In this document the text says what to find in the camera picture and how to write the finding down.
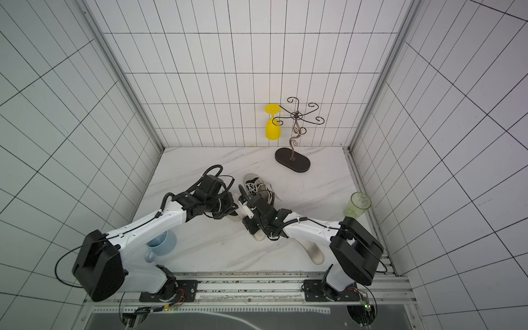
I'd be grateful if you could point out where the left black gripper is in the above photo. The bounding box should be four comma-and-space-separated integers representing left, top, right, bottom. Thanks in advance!
205, 192, 239, 220

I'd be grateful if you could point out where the white insole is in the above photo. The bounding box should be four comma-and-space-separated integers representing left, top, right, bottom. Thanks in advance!
252, 229, 267, 241
297, 239, 325, 265

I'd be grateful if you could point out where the black white sneaker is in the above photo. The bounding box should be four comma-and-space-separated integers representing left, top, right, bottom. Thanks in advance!
226, 204, 254, 221
243, 173, 275, 206

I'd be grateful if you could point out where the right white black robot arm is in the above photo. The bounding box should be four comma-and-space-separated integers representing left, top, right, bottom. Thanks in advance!
237, 193, 384, 292

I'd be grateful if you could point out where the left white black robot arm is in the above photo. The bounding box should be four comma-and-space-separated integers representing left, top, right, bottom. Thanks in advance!
72, 175, 237, 302

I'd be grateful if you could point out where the black metal glass rack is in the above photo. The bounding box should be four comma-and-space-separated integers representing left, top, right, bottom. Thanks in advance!
274, 96, 325, 173

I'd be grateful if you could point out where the light blue ceramic mug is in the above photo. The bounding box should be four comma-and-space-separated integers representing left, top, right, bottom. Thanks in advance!
144, 230, 177, 263

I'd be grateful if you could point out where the yellow plastic wine glass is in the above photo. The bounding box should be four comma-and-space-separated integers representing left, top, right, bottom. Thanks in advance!
265, 104, 281, 141

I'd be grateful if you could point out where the green transparent plastic cup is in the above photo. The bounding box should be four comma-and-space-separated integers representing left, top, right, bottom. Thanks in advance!
345, 192, 372, 219

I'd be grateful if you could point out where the aluminium rail frame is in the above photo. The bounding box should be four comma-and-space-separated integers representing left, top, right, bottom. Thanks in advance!
78, 255, 417, 323

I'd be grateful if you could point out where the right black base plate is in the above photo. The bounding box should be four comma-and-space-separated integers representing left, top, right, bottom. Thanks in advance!
301, 280, 361, 303

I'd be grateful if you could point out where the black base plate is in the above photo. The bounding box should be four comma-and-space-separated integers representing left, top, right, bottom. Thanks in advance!
139, 280, 199, 304
301, 280, 361, 303

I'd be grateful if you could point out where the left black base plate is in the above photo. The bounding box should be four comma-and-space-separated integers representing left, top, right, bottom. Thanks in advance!
139, 280, 199, 304

